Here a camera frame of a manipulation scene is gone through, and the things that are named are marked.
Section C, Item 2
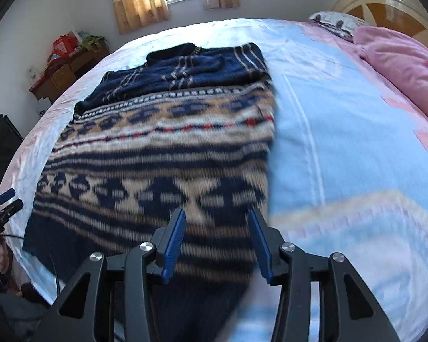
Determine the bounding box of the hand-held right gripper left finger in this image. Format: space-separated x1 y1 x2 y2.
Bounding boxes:
39 207 187 342

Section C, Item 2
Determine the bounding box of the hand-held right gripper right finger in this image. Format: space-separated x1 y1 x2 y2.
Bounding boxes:
248 207 402 342

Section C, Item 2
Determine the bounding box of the red gift bag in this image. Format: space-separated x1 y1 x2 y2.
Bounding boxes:
53 35 78 58

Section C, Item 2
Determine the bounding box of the person's left hand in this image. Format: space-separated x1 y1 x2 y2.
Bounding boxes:
0 240 15 275

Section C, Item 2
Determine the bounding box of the navy patterned knit sweater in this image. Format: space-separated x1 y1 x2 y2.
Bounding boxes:
22 43 280 328

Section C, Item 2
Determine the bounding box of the brown wooden desk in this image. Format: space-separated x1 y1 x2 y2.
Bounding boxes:
29 39 110 105

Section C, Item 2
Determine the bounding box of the pink quilt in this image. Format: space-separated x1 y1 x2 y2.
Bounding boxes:
353 26 428 132

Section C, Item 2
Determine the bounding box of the green potted plant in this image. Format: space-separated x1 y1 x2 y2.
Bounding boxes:
79 35 105 52

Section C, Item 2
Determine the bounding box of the wide yellow curtain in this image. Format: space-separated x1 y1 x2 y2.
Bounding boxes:
107 0 171 35

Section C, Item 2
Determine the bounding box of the bed with pastel dotted sheet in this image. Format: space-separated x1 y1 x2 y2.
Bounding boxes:
0 18 428 342

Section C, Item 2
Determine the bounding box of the cream and brown headboard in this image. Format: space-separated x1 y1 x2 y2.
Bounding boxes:
332 0 428 58

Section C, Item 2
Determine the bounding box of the black folding chair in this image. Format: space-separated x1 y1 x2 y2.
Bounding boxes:
0 114 24 182

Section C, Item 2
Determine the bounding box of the white patterned pillow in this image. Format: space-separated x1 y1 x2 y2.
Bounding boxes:
308 12 370 40

